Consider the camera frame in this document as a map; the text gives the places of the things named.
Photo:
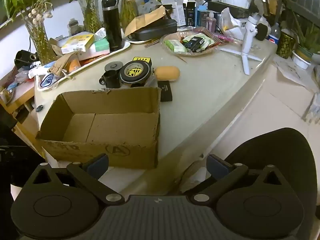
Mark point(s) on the potted plant in white pot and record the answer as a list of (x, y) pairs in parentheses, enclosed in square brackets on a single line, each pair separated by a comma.
[(303, 52)]

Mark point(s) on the small black box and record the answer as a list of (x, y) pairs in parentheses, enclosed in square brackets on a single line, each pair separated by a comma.
[(165, 92)]

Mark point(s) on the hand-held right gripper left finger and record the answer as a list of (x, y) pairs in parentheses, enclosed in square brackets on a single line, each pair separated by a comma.
[(98, 166)]

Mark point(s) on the wide glass vase with bamboo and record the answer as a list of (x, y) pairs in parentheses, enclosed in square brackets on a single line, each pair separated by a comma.
[(88, 10)]

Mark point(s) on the small black cylinder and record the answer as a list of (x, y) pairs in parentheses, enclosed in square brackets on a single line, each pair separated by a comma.
[(101, 81)]

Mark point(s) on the black office chair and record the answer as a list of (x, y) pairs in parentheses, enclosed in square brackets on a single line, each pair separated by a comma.
[(275, 152)]

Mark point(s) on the white paper sheet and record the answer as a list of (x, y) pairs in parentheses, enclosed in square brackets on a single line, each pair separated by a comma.
[(290, 67)]

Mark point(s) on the black zip case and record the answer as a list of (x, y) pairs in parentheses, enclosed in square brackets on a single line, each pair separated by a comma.
[(155, 30)]

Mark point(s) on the dark round table knob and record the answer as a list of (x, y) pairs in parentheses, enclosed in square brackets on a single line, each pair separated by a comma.
[(39, 108)]

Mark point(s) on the yellow electronic tester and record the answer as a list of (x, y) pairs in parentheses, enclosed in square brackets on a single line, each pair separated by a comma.
[(142, 60)]

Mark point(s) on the small white bottle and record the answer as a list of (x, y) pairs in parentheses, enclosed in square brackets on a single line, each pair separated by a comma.
[(72, 26)]

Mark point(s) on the black cylindrical cup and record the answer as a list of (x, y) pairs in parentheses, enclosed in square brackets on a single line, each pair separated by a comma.
[(111, 78)]

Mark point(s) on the slim glass vase with bamboo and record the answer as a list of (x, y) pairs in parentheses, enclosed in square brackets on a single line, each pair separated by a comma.
[(128, 7)]

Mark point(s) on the white plastic bag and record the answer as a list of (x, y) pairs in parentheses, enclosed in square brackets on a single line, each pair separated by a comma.
[(231, 22)]

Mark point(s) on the black snack packet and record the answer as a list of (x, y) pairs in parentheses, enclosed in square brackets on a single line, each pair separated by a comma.
[(195, 42)]

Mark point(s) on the brown paper envelope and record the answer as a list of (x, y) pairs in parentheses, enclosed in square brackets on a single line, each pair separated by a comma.
[(142, 20)]

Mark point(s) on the green wipes packet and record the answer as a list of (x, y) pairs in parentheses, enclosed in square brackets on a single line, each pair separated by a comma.
[(176, 46)]

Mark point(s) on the pale green packet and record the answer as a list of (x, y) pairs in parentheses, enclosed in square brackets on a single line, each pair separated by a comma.
[(206, 38)]

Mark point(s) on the black plastic crate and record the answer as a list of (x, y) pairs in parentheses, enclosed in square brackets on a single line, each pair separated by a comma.
[(225, 8)]

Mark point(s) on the glass vase with dried flowers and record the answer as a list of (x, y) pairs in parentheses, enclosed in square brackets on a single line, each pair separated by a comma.
[(37, 35)]

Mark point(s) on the black carton box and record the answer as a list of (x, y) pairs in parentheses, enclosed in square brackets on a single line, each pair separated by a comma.
[(190, 13)]

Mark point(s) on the black camera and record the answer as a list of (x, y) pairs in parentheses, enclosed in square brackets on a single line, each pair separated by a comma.
[(23, 56)]

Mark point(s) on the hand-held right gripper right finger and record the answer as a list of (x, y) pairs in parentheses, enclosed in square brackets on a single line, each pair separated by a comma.
[(216, 167)]

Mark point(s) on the yellow white medicine box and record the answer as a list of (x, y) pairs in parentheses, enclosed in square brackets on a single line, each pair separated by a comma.
[(77, 42)]

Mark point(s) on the black thermos bottle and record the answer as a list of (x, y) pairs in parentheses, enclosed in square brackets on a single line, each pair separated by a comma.
[(112, 22)]

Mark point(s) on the black patterned cup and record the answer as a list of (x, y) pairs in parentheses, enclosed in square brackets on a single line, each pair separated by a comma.
[(285, 45)]

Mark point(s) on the blue carton box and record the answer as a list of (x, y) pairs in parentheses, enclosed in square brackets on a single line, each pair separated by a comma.
[(202, 15)]

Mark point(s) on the cola bottle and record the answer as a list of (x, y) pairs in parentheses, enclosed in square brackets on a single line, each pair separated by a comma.
[(275, 33)]

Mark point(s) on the black tape roll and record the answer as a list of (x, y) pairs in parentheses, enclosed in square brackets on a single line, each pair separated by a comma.
[(135, 71)]

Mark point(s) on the white blue printed packet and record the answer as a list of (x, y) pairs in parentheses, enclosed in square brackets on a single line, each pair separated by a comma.
[(37, 70)]

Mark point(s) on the blue rimmed clear case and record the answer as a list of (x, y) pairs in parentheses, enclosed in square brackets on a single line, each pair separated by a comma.
[(47, 80)]

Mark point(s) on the red flat box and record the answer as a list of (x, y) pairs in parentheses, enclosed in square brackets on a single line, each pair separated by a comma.
[(92, 57)]

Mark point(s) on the pink candy packet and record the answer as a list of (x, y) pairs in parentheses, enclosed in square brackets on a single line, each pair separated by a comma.
[(222, 38)]

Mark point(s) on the orange packet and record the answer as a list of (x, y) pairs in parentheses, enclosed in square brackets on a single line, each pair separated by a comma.
[(73, 65)]

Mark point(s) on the white tray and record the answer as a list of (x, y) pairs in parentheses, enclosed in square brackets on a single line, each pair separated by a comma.
[(117, 50)]

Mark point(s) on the grey round disc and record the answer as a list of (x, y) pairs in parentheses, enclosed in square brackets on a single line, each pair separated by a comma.
[(113, 66)]

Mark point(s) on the pink liquid bottle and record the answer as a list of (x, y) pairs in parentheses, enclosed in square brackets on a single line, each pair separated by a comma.
[(211, 21)]

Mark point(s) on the wooden chopsticks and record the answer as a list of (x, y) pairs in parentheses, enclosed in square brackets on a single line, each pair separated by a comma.
[(152, 42)]

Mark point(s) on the white carton box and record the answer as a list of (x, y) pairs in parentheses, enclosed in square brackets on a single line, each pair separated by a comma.
[(175, 10)]

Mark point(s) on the green tissue pack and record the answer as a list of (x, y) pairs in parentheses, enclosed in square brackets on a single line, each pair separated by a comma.
[(98, 47)]

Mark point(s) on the white gimbal tripod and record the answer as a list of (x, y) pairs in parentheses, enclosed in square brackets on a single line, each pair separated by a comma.
[(247, 37)]

